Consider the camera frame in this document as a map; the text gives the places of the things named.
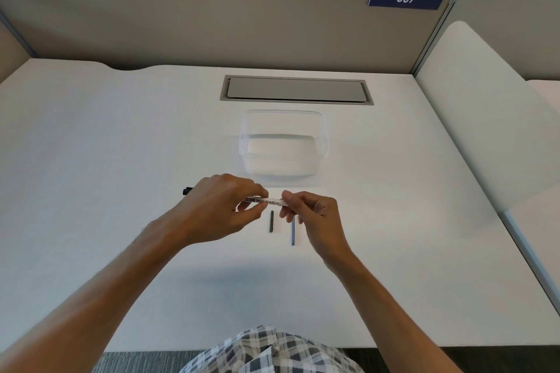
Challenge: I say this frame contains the person's left forearm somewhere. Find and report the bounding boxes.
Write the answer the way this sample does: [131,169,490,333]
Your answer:
[0,210,194,373]

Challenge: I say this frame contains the plaid shorts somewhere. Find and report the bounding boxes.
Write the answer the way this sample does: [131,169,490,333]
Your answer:
[178,325,365,373]

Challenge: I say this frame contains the beige desk partition panel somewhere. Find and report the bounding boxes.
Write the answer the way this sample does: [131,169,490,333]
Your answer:
[0,0,458,76]

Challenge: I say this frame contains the beige side partition panel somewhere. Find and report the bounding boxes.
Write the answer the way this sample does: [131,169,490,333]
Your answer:
[0,19,32,84]

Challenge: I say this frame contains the person's left hand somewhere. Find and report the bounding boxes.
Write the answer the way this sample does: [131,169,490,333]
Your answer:
[171,173,270,247]

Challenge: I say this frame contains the white side divider panel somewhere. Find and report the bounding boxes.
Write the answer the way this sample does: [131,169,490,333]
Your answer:
[415,20,560,214]

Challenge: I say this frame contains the white marker with black cap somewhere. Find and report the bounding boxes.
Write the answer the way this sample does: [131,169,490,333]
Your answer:
[182,186,290,208]

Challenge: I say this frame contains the person's right forearm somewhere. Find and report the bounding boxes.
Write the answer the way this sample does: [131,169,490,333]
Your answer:
[321,249,465,373]

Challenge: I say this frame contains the beige neighbouring partition panel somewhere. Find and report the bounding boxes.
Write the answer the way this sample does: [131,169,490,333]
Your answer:
[446,0,560,81]

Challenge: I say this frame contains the clear plastic container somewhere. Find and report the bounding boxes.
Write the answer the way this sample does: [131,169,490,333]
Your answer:
[238,109,328,181]

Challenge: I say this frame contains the grey cable tray lid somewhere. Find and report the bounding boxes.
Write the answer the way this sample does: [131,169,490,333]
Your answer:
[220,75,375,106]

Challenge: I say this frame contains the person's right hand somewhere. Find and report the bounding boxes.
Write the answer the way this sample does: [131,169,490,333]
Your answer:
[279,190,354,268]

